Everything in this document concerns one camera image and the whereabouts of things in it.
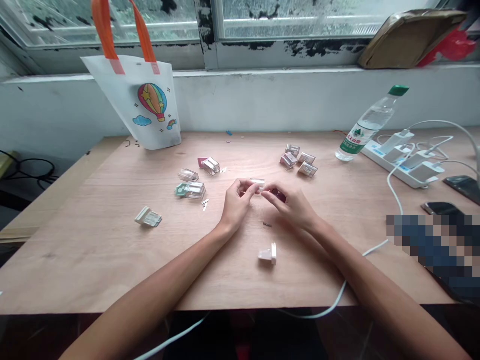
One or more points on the person's right hand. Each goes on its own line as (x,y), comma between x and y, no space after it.
(290,206)

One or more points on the person's left hand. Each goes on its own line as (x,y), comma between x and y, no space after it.
(235,204)

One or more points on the clear plastic clip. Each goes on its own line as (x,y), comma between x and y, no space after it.
(258,184)

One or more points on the cream clip with clear cover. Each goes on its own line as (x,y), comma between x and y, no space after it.
(306,157)
(308,169)
(148,217)

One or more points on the green clip with clear cover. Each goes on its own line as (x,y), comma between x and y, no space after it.
(190,190)

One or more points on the white plastic clip base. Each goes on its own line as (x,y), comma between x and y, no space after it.
(268,254)

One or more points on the clear plastic clip cover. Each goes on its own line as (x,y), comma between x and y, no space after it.
(188,175)

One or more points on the clear water bottle green cap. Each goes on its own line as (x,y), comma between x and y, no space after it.
(369,125)

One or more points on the white power strip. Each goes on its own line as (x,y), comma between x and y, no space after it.
(397,165)

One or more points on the white charger plug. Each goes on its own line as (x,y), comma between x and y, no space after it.
(397,140)
(403,154)
(425,170)

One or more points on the white balloon print tote bag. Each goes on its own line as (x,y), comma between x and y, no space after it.
(144,105)

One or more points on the black smartphone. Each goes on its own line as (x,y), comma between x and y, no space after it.
(442,208)
(463,187)

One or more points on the window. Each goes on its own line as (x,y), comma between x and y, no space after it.
(232,22)

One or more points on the brown wrapped package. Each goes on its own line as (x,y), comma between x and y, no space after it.
(408,39)

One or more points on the red plastic bag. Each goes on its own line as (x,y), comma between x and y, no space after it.
(452,47)

